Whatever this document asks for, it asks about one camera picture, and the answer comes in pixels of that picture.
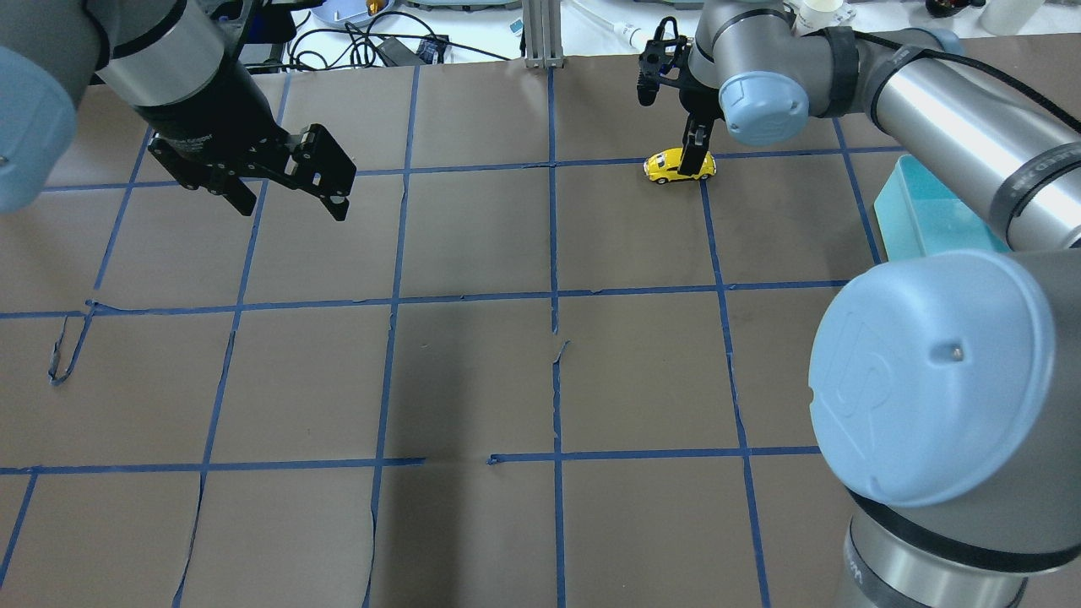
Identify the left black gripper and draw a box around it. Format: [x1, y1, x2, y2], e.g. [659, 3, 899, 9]
[135, 60, 356, 222]

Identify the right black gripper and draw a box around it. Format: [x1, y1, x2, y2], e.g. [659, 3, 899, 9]
[637, 19, 719, 176]

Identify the yellow beetle toy car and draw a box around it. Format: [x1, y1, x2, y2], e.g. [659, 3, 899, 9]
[642, 149, 717, 185]

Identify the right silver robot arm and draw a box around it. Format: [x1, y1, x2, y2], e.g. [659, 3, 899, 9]
[637, 1, 1080, 607]

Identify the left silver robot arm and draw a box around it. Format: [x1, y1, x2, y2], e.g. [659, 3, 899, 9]
[1, 1, 356, 222]

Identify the light bulb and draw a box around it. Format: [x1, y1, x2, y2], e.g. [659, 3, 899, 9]
[564, 1, 651, 52]

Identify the black power adapter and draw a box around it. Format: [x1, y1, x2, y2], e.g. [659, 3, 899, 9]
[376, 37, 426, 67]

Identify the blue plate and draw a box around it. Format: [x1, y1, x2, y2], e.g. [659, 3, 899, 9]
[310, 0, 395, 28]

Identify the turquoise plastic bin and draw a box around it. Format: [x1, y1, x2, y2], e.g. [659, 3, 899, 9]
[873, 155, 1010, 262]

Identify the aluminium frame post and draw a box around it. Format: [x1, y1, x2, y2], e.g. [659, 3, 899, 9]
[521, 0, 565, 69]

